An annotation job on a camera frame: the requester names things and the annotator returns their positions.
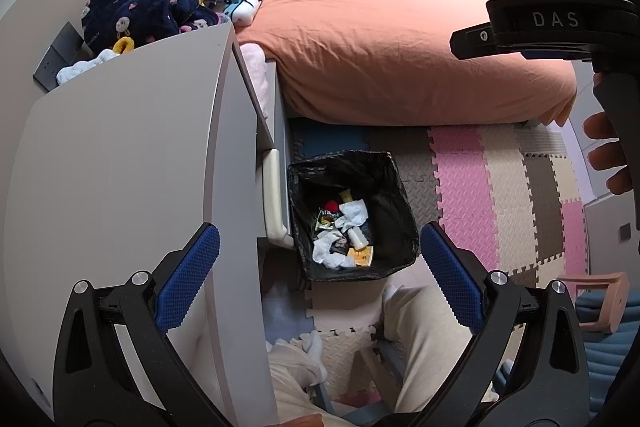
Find bed with orange sheet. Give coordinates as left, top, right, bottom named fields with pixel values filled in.
left=232, top=0, right=578, bottom=128

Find grey wall socket panel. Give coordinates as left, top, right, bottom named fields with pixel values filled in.
left=32, top=22, right=86, bottom=94

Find pale blue cloth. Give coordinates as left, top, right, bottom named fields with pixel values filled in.
left=56, top=48, right=118, bottom=85

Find small white quilted cloth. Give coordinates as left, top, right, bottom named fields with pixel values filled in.
left=325, top=252, right=358, bottom=269

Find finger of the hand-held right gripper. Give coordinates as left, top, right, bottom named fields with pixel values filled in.
left=450, top=22, right=496, bottom=58

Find navy printed blanket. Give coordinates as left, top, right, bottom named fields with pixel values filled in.
left=81, top=0, right=221, bottom=55

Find person's left leg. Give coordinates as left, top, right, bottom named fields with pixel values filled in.
left=267, top=331, right=332, bottom=427

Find foam puzzle floor mat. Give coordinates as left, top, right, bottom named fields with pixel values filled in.
left=260, top=117, right=591, bottom=408

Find pink floral cloth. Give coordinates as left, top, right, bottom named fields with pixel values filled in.
left=180, top=17, right=233, bottom=34

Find person's right hand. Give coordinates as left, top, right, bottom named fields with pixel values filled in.
left=582, top=72, right=633, bottom=196

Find bin with black bag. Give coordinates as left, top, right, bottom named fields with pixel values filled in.
left=286, top=149, right=421, bottom=283

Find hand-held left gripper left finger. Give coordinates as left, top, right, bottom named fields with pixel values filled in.
left=52, top=222, right=236, bottom=427

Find white quilted sock-shaped cloth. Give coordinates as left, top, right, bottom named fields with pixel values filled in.
left=312, top=232, right=346, bottom=265

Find tan rectangular frame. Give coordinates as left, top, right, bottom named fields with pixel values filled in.
left=556, top=272, right=631, bottom=334

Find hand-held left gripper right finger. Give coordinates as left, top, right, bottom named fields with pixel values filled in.
left=419, top=221, right=591, bottom=427

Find blue padded chair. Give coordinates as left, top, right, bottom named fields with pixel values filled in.
left=492, top=289, right=640, bottom=427

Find person's left hand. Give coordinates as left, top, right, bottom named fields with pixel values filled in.
left=279, top=413, right=326, bottom=427

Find light pink fluffy cloth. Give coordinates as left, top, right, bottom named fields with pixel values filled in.
left=240, top=43, right=268, bottom=108

